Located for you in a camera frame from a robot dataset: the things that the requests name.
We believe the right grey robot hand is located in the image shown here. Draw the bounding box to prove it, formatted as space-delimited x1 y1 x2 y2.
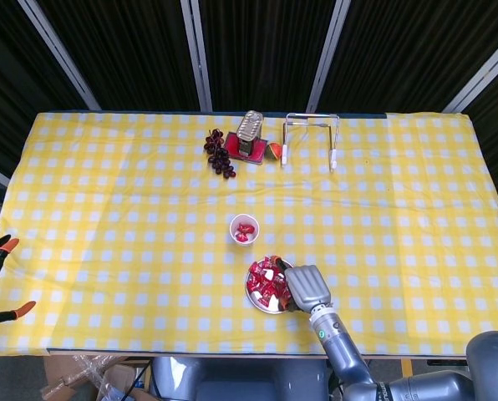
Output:
273 256 332 313

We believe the round metal plate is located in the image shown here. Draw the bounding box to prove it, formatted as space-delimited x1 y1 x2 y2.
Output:
244 256 297 315

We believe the white paper cup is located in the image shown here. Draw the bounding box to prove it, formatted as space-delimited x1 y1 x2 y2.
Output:
229 213 261 247

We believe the grey robot torso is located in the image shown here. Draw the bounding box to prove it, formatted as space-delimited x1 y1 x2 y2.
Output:
150 356 330 401

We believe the yellow white checked tablecloth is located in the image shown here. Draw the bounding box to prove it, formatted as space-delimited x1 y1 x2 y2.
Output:
0 110 498 358

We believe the brown cardboard box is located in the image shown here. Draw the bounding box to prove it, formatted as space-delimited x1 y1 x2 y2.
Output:
43 354 152 401

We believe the clear plastic wrap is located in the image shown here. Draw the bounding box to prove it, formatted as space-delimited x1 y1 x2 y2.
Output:
39 354 125 401

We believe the dark purple grape bunch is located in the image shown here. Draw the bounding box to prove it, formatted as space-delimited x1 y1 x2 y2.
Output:
203 128 237 180

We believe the red rectangular tray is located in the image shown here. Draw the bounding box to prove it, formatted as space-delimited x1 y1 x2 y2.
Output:
225 131 269 167

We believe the white wire stand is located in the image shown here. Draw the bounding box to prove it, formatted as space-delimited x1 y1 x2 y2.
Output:
280 112 342 173

